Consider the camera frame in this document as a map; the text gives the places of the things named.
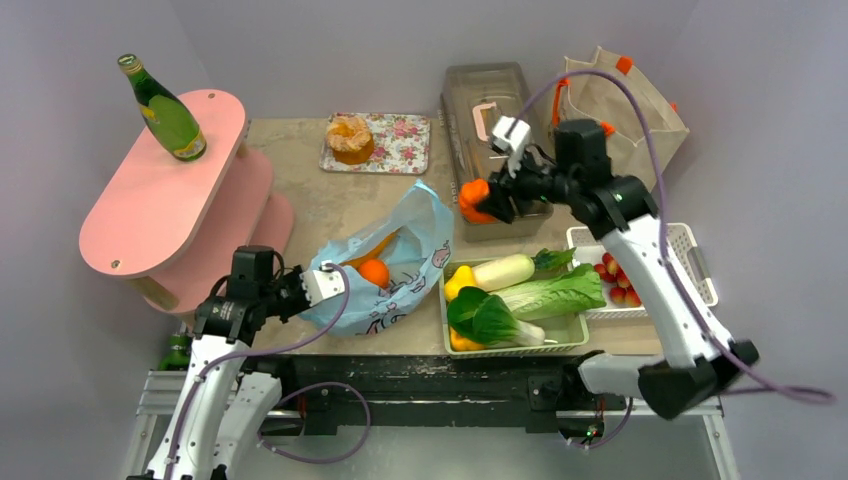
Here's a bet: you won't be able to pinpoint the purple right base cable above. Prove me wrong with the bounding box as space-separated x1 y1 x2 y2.
566 397 634 453

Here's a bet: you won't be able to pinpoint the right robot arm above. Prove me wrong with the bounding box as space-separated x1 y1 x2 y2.
477 116 760 420

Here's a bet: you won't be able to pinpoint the beige tote bag orange handles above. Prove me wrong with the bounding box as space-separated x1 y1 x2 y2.
546 46 690 193

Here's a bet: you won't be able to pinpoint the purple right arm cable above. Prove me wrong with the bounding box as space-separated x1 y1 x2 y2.
519 69 836 407

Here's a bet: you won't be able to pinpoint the red cherry bunch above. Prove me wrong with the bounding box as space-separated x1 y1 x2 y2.
594 252 642 307

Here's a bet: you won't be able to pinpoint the orange fruit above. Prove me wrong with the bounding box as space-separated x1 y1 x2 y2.
357 258 391 290

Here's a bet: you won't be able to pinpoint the floral tray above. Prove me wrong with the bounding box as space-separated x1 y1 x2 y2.
319 113 430 175

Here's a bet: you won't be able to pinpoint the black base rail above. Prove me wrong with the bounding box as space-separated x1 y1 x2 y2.
265 354 627 435

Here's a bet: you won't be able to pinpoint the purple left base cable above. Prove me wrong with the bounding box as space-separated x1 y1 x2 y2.
258 381 372 465

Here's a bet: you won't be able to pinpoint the aluminium frame rail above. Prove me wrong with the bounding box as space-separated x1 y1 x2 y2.
135 367 725 420

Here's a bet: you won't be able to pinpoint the napa cabbage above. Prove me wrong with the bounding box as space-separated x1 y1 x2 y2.
493 265 606 322

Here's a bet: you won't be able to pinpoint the orange mini pumpkin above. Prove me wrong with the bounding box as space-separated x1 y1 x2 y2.
458 178 497 224

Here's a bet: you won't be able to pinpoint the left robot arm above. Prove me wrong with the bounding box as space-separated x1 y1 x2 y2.
139 246 319 479

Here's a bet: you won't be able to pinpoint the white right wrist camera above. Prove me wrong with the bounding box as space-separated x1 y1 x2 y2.
489 116 532 178

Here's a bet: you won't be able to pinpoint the green plastic basket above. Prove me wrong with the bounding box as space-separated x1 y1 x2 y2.
439 250 604 358

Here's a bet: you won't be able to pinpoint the yellow bell pepper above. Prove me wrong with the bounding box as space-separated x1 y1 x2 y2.
449 327 486 352
443 265 478 303

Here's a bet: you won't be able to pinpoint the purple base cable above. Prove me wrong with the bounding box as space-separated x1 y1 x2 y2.
258 381 372 465
566 397 634 453

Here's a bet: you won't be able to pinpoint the green bottle under table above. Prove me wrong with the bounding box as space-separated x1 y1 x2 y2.
157 333 192 371

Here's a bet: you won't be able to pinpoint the white daikon radish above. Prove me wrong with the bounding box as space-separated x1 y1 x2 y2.
471 249 574 292

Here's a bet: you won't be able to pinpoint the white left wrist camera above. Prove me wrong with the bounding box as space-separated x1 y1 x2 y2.
300 261 347 307

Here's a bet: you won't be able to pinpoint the blue printed plastic bag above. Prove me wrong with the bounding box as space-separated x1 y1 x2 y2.
309 180 455 336

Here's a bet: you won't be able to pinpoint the grey transparent lidded box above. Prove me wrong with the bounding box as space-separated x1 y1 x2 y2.
441 62 553 242

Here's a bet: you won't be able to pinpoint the orange bundt cake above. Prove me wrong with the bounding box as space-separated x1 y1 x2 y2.
325 115 375 165

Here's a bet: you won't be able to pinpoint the bread baguette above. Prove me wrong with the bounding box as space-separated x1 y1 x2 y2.
343 230 398 269

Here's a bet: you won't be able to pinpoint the green glass bottle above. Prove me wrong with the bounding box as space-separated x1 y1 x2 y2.
117 54 207 162

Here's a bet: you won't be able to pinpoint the green bok choy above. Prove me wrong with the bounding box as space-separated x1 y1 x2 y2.
447 287 546 347

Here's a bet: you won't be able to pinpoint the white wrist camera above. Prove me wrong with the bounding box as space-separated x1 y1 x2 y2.
489 116 532 178
300 261 347 307

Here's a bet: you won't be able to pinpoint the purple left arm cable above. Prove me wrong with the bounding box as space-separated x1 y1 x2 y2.
162 263 351 480

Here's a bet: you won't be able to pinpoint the pink two-tier shelf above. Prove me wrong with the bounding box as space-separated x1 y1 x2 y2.
79 89 294 316

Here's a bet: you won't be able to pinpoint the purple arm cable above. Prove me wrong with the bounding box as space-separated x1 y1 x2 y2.
519 69 836 407
162 263 351 480

